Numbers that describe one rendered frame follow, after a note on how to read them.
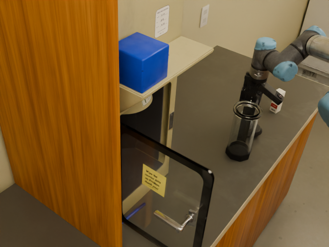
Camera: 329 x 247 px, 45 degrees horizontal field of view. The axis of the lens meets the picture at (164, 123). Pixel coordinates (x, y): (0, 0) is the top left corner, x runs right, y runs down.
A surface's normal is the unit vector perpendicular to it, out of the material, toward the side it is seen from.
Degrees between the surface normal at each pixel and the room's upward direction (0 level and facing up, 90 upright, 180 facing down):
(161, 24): 90
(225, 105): 0
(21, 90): 90
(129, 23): 90
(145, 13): 90
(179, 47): 0
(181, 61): 0
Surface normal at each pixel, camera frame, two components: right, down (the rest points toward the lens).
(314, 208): 0.06, -0.78
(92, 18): -0.59, 0.48
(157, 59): 0.80, 0.40
